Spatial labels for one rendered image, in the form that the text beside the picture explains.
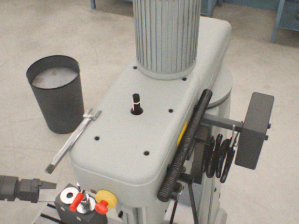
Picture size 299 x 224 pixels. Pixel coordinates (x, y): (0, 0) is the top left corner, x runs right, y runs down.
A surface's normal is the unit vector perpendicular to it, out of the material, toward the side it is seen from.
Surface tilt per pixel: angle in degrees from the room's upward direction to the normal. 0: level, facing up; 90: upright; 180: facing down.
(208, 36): 0
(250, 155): 90
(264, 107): 0
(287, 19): 0
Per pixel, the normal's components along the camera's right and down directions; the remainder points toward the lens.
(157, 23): -0.33, 0.67
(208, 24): 0.03, -0.79
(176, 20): 0.26, 0.68
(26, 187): 0.23, -0.61
